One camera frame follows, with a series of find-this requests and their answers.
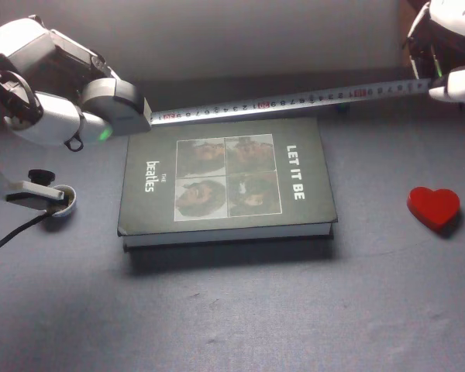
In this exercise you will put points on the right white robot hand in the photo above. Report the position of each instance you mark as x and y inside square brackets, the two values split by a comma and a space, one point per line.
[461, 83]

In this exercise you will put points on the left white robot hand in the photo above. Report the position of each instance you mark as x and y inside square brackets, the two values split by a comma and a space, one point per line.
[50, 116]

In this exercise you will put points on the grey tape measure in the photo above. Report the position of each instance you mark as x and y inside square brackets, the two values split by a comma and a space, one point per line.
[116, 104]

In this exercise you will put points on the black hardcover book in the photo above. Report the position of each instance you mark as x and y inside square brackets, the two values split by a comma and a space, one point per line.
[302, 217]

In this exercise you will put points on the small white cup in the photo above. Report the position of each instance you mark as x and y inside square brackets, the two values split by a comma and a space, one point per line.
[70, 203]

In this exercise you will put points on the green cylinder block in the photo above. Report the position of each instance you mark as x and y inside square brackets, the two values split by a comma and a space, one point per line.
[343, 109]

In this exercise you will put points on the red heart block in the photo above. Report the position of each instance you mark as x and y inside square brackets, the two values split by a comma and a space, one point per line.
[434, 207]

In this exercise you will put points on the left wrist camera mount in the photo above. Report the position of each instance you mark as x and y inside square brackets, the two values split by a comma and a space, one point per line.
[35, 190]

